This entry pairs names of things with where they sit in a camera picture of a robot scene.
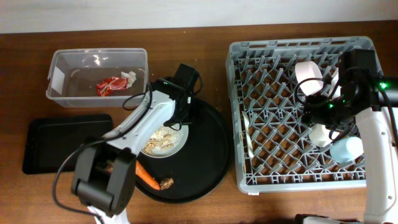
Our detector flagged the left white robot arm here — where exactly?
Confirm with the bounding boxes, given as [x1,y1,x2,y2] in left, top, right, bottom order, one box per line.
[72,64,201,223]

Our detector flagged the orange carrot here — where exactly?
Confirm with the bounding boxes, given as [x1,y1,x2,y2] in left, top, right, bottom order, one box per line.
[136,161,160,190]

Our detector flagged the clear plastic bin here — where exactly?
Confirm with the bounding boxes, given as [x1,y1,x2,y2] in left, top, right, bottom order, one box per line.
[46,48,149,108]

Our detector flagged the red snack wrapper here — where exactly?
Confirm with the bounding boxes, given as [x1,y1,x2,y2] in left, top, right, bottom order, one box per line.
[96,77,128,96]

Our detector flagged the round black serving tray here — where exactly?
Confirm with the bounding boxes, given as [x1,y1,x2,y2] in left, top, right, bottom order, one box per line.
[136,99,233,203]

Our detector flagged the pink saucer plate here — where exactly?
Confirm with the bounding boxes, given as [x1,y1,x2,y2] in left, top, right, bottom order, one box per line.
[295,61,323,96]

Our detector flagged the white tissue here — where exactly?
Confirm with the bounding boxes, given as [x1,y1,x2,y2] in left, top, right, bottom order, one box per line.
[121,71,137,88]

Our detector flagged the brown food chunk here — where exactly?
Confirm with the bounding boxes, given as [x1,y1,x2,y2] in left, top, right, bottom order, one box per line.
[159,178,174,190]

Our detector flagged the black rectangular tray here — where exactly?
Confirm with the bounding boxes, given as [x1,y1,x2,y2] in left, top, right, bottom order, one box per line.
[22,114,113,174]

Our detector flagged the blue plastic cup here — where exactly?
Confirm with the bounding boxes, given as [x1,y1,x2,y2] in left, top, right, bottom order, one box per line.
[330,137,364,164]

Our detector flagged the grey plate with food scraps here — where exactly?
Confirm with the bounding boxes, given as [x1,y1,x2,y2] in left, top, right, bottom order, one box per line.
[141,124,189,159]

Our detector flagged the grey dishwasher rack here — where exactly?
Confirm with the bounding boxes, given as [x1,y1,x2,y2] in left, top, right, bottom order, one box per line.
[226,36,374,195]

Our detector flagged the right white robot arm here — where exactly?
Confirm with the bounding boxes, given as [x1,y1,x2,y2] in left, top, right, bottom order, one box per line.
[302,49,397,223]

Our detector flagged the cream plastic cup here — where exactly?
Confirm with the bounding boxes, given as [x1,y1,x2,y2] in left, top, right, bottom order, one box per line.
[308,124,339,147]

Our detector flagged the white plastic fork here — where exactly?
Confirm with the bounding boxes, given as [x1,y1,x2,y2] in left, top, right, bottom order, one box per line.
[242,111,254,159]

